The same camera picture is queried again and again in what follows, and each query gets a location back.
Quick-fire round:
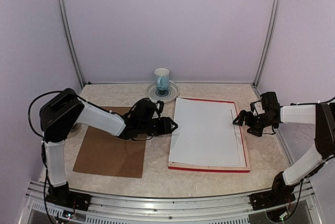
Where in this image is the cat photo print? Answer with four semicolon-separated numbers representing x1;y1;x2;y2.
169;97;244;167

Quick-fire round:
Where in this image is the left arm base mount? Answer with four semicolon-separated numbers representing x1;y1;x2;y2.
46;191;91;211

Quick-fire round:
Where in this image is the striped ceramic plate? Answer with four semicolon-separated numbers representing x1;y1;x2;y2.
147;80;180;103

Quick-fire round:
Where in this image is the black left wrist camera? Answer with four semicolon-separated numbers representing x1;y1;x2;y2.
129;98;164;123

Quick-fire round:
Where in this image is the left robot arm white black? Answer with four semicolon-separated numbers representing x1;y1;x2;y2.
39;88;178;206

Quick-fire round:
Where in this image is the red wooden picture frame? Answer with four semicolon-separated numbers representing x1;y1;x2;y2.
167;97;251;174

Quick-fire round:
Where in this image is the right aluminium corner post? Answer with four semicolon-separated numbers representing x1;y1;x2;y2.
253;0;281;89

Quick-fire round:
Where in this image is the aluminium corner post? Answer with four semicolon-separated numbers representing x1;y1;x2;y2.
57;0;85;88
253;0;281;89

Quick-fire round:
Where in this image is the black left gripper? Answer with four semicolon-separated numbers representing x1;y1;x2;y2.
139;117;178;137

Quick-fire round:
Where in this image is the white mat board passe-partout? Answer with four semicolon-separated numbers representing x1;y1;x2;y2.
234;125;245;167

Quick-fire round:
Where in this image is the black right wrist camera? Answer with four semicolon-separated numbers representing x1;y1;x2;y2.
250;92;280;113

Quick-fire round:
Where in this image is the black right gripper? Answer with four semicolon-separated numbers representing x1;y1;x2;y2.
233;110;276;137

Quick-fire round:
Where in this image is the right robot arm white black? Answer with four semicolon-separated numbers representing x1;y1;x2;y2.
232;102;334;209

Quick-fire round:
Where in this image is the aluminium front rail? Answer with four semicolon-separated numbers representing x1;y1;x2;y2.
15;181;323;223

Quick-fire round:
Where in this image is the left aluminium corner post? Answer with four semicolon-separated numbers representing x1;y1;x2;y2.
57;0;85;88

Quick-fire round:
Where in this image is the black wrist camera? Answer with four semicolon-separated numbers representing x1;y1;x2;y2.
129;98;164;123
250;92;280;113

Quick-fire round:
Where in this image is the brown cardboard backing board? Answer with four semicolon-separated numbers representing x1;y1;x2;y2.
72;106;147;178

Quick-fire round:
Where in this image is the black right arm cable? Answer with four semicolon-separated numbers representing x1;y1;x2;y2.
290;97;335;107

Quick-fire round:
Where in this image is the light blue ceramic mug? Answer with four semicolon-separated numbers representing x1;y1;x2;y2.
154;68;170;91

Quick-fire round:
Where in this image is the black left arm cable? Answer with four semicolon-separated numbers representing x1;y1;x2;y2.
28;90;79;222

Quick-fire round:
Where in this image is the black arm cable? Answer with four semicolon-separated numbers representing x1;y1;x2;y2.
28;90;79;222
290;97;335;107

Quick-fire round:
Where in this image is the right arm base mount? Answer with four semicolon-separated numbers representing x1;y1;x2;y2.
249;182;296;210

